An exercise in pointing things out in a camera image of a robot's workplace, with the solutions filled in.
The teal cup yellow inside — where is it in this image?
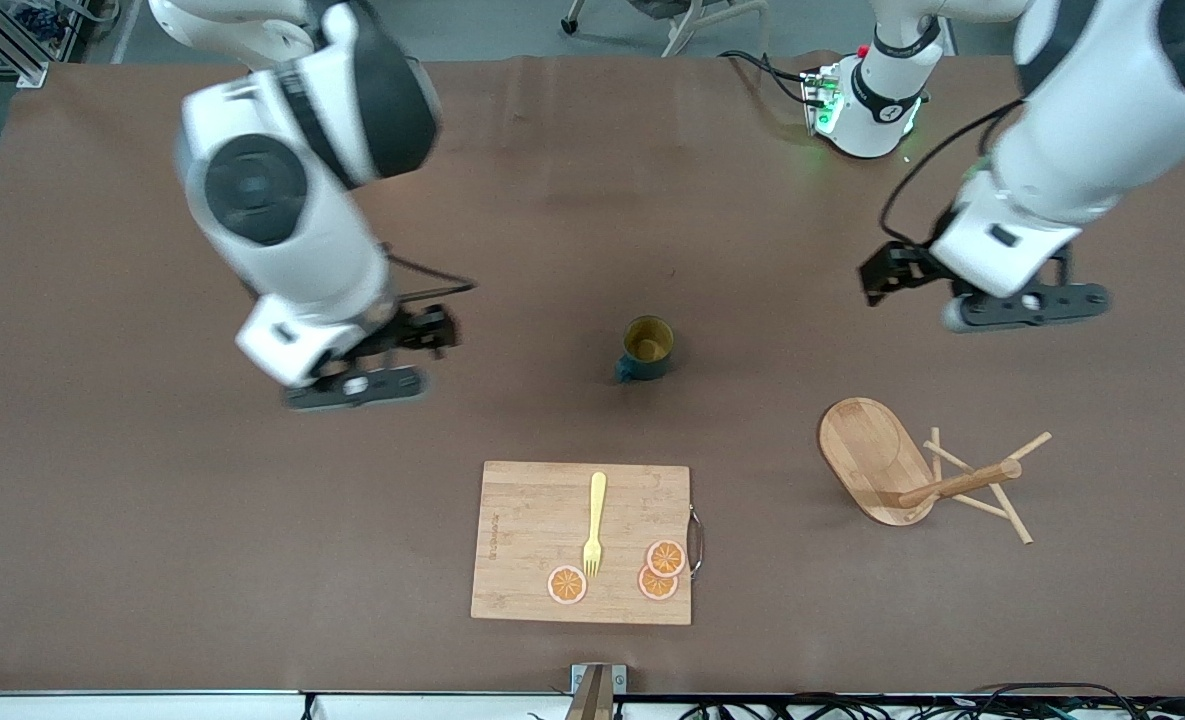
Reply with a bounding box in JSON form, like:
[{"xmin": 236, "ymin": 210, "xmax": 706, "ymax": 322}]
[{"xmin": 613, "ymin": 315, "xmax": 676, "ymax": 385}]

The bamboo cutting board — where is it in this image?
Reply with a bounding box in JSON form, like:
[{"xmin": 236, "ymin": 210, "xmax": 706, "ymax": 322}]
[{"xmin": 470, "ymin": 460, "xmax": 705, "ymax": 627}]

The wooden mug tree rack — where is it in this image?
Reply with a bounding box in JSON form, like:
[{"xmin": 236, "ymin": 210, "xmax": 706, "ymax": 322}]
[{"xmin": 817, "ymin": 397, "xmax": 1053, "ymax": 546}]

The black cable bundle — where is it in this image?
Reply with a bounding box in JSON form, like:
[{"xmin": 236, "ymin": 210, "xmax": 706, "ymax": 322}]
[{"xmin": 672, "ymin": 683, "xmax": 1185, "ymax": 720}]

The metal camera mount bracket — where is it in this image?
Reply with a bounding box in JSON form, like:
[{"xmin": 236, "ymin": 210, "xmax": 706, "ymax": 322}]
[{"xmin": 570, "ymin": 663, "xmax": 627, "ymax": 720}]

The yellow plastic fork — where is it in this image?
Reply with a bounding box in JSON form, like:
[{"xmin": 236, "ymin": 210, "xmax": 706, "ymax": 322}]
[{"xmin": 582, "ymin": 471, "xmax": 608, "ymax": 579}]

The aluminium frame post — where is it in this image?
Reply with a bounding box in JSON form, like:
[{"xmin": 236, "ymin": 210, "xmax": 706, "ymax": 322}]
[{"xmin": 0, "ymin": 0, "xmax": 50, "ymax": 89}]

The office chair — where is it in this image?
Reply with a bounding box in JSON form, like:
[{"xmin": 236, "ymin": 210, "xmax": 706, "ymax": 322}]
[{"xmin": 560, "ymin": 0, "xmax": 771, "ymax": 58}]

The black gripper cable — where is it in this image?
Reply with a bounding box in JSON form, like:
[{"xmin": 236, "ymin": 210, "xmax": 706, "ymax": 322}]
[
  {"xmin": 382, "ymin": 245, "xmax": 478, "ymax": 301},
  {"xmin": 878, "ymin": 98, "xmax": 1025, "ymax": 251}
]

